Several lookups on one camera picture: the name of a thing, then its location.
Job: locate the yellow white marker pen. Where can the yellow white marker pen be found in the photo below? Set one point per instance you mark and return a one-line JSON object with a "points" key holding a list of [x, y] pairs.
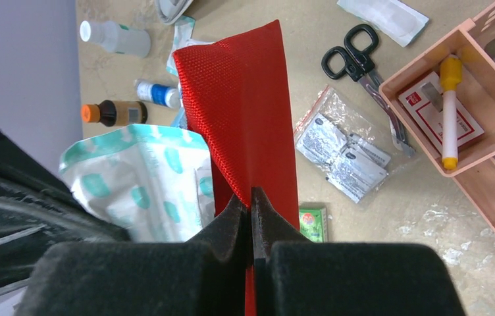
{"points": [[450, 77]]}

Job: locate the grey open medicine case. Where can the grey open medicine case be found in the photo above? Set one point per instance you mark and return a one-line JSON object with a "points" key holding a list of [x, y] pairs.
{"points": [[169, 11]]}

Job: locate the teal dotted gauze packet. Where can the teal dotted gauze packet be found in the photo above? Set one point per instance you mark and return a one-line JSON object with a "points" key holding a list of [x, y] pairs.
{"points": [[153, 181]]}

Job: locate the white bottle blue label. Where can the white bottle blue label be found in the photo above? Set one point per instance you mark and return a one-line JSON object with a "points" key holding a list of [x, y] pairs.
{"points": [[158, 94]]}

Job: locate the white plaster packet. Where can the white plaster packet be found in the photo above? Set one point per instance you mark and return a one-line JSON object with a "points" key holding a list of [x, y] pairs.
{"points": [[398, 21]]}

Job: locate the clear bag of sachets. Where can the clear bag of sachets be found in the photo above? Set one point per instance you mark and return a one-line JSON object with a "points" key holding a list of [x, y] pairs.
{"points": [[355, 153]]}

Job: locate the blue clear wipes packet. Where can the blue clear wipes packet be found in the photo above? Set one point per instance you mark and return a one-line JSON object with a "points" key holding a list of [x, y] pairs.
{"points": [[180, 120]]}

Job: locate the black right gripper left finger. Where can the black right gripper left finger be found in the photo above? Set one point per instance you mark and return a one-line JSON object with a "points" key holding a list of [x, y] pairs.
{"points": [[177, 270]]}

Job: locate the white blue mask packet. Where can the white blue mask packet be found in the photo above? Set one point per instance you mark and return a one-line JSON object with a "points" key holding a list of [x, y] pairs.
{"points": [[183, 30]]}

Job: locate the clear white cap bottle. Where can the clear white cap bottle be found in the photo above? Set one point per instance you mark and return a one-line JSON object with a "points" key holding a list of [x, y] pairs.
{"points": [[116, 38]]}

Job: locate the brown bottle orange cap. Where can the brown bottle orange cap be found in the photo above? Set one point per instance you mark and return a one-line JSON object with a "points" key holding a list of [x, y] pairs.
{"points": [[114, 113]]}

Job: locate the red fabric pouch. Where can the red fabric pouch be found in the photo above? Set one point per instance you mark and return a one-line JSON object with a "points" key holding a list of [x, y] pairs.
{"points": [[236, 96]]}

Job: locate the red white card box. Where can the red white card box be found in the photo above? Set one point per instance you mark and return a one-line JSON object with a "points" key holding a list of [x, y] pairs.
{"points": [[423, 101]]}

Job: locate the black handled scissors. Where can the black handled scissors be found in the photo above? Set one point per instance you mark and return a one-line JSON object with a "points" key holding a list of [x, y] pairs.
{"points": [[360, 67]]}

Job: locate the small green box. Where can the small green box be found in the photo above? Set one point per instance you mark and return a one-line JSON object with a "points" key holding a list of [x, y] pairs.
{"points": [[313, 223]]}

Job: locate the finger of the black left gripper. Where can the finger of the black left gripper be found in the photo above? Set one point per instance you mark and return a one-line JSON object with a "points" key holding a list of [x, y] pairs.
{"points": [[37, 211]]}

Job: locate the peach plastic desk organizer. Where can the peach plastic desk organizer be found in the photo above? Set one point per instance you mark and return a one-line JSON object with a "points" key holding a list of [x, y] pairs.
{"points": [[475, 171]]}

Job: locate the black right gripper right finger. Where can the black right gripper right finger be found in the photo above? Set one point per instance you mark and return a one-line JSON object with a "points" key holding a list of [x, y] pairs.
{"points": [[295, 276]]}

